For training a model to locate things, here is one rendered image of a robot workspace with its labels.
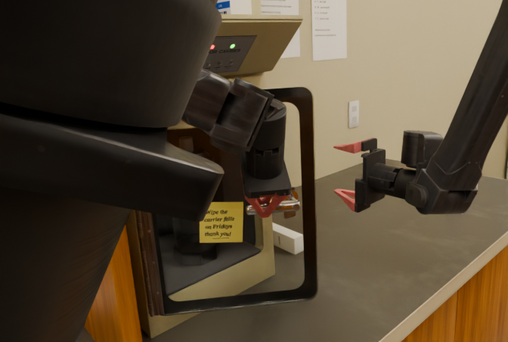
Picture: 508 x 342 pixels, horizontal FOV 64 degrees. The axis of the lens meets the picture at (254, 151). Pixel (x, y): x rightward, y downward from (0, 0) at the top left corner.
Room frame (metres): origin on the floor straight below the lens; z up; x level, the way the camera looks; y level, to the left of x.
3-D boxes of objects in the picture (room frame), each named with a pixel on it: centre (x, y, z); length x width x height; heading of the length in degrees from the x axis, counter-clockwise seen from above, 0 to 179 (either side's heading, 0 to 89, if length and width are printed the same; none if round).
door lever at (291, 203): (0.65, -0.03, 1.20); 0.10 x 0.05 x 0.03; 94
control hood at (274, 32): (0.72, 0.05, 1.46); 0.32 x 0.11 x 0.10; 130
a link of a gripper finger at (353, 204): (0.80, -0.20, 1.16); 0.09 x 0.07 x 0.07; 40
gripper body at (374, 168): (0.75, -0.25, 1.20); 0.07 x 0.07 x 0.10; 40
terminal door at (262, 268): (0.67, 0.05, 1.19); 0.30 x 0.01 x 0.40; 94
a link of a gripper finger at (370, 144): (0.80, -0.20, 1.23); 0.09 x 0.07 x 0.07; 40
